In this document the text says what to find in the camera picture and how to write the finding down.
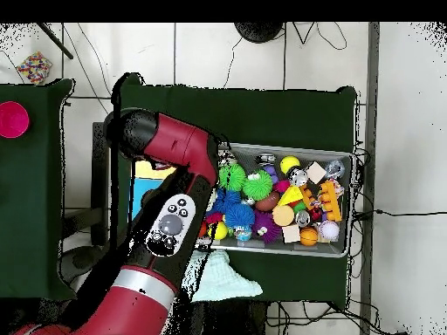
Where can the yellow toy cheese wedge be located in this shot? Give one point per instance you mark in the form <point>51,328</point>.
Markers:
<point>290,195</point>

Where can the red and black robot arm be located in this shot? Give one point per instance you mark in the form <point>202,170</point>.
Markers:
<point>174,146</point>

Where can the wooden box with three holes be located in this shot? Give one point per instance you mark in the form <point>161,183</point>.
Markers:
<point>147,171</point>

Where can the clear mesh bin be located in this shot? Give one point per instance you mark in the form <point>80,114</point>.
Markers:
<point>279,249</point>

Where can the blue spiky ball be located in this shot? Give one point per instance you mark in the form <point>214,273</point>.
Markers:
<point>239,216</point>

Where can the purple spiky ball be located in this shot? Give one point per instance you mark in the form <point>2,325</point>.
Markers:
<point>265,227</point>

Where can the yellow tennis ball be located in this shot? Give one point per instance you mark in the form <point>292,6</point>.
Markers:
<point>290,165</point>

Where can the dark green tablecloth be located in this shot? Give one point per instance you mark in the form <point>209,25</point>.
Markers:
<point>279,112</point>
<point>42,230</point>

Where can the plain wooden cube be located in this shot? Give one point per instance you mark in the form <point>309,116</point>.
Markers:
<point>316,172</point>

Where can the mint green cloth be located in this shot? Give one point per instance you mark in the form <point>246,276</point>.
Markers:
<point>227,279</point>

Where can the small orange basketball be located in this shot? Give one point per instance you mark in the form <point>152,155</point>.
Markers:
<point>309,236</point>

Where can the orange toy building block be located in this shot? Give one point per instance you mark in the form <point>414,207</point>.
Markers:
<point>330,200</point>

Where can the white baseball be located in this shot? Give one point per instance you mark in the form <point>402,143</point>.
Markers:
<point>329,230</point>

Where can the black chair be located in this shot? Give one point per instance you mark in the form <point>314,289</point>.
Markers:
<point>98,188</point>

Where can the black round stand base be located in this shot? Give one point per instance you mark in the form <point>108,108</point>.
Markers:
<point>258,30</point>

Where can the pink cup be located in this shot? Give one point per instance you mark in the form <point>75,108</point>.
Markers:
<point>12,119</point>

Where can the black rod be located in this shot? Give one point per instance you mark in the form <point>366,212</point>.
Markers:
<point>54,40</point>

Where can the multicoloured patterned object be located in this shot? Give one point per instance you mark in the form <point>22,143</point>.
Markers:
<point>33,68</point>

